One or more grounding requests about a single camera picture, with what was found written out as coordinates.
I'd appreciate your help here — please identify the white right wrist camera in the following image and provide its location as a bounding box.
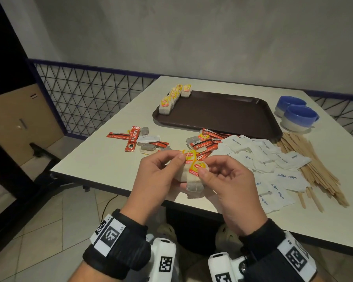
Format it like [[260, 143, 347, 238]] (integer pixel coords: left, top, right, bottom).
[[208, 252, 247, 282]]

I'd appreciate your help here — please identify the pile of wooden stir sticks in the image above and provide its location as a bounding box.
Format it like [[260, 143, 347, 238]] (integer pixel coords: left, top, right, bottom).
[[276, 132, 350, 213]]

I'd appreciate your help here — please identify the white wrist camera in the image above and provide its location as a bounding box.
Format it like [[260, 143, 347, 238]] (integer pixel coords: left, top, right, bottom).
[[147, 237, 177, 282], [208, 252, 247, 282]]

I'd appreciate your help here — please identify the blue and white mug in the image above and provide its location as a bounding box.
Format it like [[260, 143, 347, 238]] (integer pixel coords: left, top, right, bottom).
[[274, 96, 307, 118], [281, 105, 320, 132]]

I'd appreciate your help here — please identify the pile of red coffee sticks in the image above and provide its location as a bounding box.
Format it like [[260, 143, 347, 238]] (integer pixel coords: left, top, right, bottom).
[[106, 126, 233, 162]]

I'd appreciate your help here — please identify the person's left forearm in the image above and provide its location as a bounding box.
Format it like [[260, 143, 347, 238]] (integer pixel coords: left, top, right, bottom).
[[67, 261, 118, 282]]

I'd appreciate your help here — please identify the pile of white sugar packets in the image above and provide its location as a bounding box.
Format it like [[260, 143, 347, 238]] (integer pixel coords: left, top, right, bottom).
[[136, 134, 312, 214]]

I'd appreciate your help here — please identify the person's left hand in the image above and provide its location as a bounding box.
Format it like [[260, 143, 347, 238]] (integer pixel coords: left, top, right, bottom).
[[120, 150, 186, 226]]

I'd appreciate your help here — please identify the person's right hand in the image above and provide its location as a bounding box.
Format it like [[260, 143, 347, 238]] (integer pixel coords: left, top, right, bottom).
[[197, 155, 268, 237]]

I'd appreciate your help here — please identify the black left wrist band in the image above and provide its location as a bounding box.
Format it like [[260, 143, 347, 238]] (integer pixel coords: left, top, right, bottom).
[[82, 209, 151, 280]]

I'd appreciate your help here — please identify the person's gray sneaker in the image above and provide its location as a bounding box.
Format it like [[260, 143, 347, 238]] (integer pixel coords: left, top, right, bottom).
[[156, 223, 177, 240], [215, 224, 243, 247]]

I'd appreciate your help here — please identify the black side table frame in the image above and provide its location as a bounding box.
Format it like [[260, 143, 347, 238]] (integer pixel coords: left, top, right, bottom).
[[0, 135, 90, 262]]

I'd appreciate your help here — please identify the dark blue metal locker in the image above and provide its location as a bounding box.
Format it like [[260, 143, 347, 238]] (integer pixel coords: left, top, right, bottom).
[[0, 0, 37, 99]]

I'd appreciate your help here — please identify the light wooden cabinet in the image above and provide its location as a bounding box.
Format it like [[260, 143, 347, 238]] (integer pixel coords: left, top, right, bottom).
[[0, 83, 65, 187]]

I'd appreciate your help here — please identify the dark brown tray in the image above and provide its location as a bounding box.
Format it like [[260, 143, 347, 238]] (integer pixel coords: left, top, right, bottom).
[[152, 90, 283, 143]]

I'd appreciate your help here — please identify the row of tea bags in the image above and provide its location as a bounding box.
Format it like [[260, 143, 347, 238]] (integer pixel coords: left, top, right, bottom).
[[159, 84, 184, 116]]

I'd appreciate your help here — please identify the black cable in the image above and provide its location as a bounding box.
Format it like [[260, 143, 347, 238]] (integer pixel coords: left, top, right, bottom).
[[101, 194, 120, 222]]

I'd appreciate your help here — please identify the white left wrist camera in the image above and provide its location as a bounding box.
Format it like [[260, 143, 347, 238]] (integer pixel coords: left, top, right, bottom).
[[147, 237, 177, 282]]

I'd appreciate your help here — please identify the pile of tea bags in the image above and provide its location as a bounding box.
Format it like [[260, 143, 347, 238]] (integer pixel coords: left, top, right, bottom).
[[140, 127, 204, 155]]

